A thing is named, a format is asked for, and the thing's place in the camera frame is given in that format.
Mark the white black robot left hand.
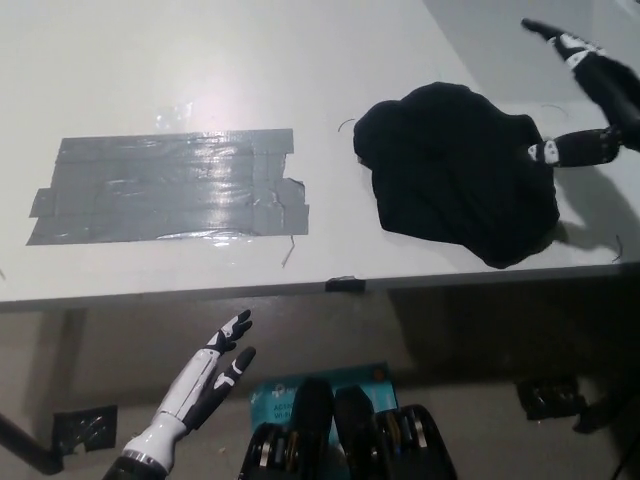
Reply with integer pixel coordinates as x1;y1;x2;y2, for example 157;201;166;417
121;309;258;457

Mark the teal cardboard router box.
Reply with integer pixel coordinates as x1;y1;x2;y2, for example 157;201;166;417
248;360;399;446

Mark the small black tape strip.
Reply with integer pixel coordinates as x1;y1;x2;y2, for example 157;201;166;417
325;274;366;294

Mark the grey duct tape patch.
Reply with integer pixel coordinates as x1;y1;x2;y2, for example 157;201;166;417
25;128;311;247

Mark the black t-shirt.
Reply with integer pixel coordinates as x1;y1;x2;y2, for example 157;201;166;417
352;82;562;270

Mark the black floor tape patch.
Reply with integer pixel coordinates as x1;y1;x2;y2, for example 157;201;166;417
51;404;119;455
516;375;589;422

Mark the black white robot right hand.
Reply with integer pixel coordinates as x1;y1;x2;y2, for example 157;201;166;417
521;18;640;169

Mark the black table leg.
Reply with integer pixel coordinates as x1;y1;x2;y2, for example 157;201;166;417
0;410;65;475

